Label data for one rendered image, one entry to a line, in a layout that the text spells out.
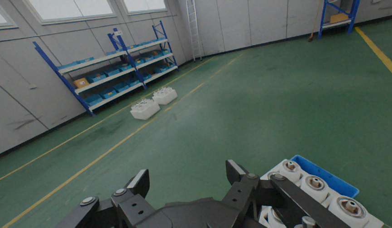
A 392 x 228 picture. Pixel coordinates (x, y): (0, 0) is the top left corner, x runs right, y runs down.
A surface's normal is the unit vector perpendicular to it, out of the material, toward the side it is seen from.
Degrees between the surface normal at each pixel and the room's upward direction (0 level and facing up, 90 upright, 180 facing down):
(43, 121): 90
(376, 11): 90
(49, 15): 90
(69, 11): 90
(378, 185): 0
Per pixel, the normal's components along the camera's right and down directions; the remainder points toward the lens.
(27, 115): 0.75, 0.12
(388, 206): -0.29, -0.82
